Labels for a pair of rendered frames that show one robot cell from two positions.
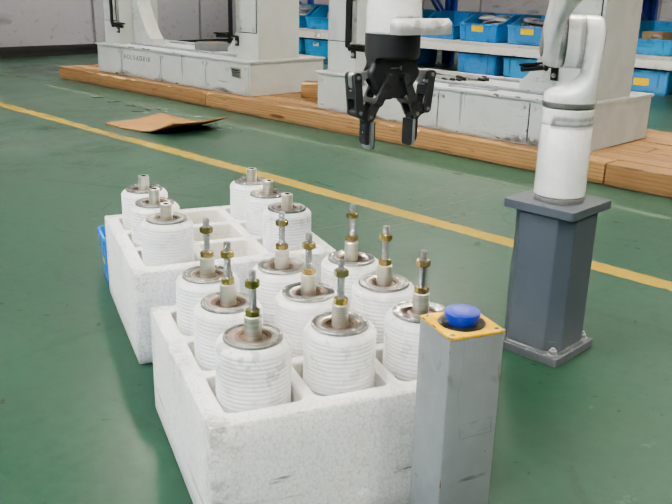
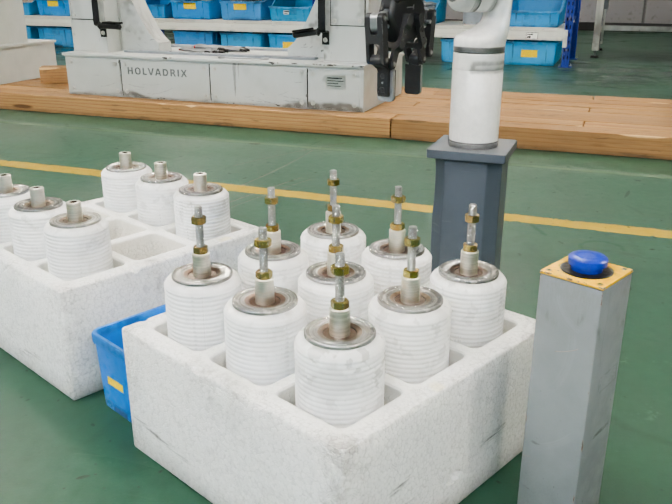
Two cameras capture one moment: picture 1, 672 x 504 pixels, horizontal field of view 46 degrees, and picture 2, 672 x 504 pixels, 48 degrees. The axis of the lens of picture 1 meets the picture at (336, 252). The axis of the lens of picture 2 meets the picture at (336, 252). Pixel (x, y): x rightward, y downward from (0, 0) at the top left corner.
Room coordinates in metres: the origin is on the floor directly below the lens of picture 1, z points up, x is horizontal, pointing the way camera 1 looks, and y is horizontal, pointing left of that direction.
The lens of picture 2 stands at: (0.26, 0.39, 0.60)
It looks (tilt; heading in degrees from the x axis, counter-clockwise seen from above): 20 degrees down; 336
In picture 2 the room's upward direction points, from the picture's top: straight up
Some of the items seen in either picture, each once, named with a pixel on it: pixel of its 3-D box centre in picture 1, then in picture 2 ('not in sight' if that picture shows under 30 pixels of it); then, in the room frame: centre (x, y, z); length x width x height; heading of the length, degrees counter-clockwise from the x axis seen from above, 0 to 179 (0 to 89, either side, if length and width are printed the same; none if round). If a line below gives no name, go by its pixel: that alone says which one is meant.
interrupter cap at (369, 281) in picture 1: (383, 283); (396, 249); (1.12, -0.07, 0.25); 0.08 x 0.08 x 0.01
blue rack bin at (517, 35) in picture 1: (543, 30); (253, 5); (6.41, -1.56, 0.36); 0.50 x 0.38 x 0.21; 136
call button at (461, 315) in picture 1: (462, 317); (587, 264); (0.83, -0.14, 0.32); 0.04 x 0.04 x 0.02
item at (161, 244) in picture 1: (168, 265); (82, 275); (1.42, 0.32, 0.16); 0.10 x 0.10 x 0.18
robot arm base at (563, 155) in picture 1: (563, 153); (475, 98); (1.45, -0.41, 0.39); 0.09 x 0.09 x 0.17; 46
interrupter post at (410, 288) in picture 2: (340, 315); (410, 289); (0.96, -0.01, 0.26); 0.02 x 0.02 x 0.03
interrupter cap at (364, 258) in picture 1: (351, 258); (333, 230); (1.22, -0.02, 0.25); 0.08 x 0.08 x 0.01
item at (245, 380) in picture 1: (253, 401); (339, 408); (0.91, 0.10, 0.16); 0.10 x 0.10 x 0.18
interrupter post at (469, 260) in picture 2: (420, 303); (469, 262); (1.01, -0.12, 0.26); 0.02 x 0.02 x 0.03
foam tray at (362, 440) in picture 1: (307, 393); (336, 386); (1.07, 0.04, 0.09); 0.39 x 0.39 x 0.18; 23
